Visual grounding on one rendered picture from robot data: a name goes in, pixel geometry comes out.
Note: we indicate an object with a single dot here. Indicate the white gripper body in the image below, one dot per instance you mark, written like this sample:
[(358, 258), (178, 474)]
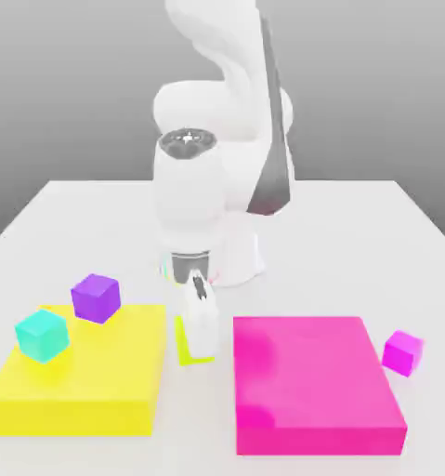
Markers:
[(203, 327)]

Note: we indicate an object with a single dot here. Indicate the small yellow-green cube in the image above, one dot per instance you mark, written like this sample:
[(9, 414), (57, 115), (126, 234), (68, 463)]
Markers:
[(183, 347)]

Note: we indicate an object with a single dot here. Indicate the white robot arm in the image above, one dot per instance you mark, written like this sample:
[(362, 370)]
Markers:
[(192, 193)]

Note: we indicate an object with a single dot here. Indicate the small purple cube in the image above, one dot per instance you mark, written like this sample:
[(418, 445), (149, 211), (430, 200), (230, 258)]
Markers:
[(95, 299)]

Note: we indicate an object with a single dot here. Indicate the small turquoise cube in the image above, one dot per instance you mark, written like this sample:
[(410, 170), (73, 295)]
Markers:
[(41, 336)]

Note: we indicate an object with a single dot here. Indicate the small magenta cube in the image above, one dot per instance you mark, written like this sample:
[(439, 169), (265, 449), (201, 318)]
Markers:
[(401, 353)]

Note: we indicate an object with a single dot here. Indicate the large pink box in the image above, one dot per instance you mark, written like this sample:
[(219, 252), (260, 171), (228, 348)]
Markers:
[(311, 383)]

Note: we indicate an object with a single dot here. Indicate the large yellow box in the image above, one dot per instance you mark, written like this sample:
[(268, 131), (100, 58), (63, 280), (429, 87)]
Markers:
[(81, 375)]

